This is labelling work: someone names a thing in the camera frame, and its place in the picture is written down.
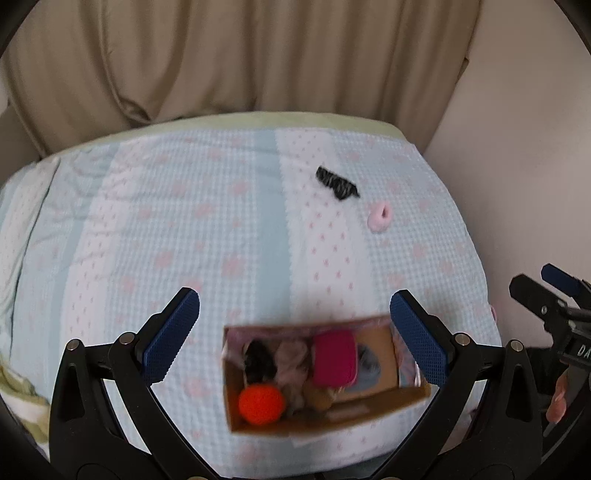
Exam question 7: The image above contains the magenta velvet pouch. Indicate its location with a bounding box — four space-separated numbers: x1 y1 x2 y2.
312 330 358 389

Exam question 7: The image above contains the small black fuzzy scrunchie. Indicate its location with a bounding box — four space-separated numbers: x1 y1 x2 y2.
243 340 277 385

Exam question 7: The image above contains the orange fluffy pompom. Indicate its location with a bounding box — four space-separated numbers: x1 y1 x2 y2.
238 384 287 426

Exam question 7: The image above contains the pink fluffy scrunchie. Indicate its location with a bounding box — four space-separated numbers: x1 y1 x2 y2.
368 201 393 233

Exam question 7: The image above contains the black scrunchie with script print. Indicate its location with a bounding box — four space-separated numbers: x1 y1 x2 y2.
315 166 361 201

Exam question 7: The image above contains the right hand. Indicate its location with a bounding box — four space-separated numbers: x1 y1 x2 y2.
546 371 569 424

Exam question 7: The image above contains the cardboard storage box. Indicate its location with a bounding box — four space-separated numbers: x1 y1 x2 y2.
222 315 431 436

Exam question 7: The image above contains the green floral quilt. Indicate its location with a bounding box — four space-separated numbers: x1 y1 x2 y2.
1 364 50 460

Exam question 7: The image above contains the blue gingham floral blanket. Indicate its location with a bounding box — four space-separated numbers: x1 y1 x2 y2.
1 128 500 478

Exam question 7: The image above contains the light green mattress pad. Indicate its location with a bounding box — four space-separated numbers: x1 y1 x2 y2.
115 110 403 139

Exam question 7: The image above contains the beige curtain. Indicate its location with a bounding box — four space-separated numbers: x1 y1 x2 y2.
1 1 481 154

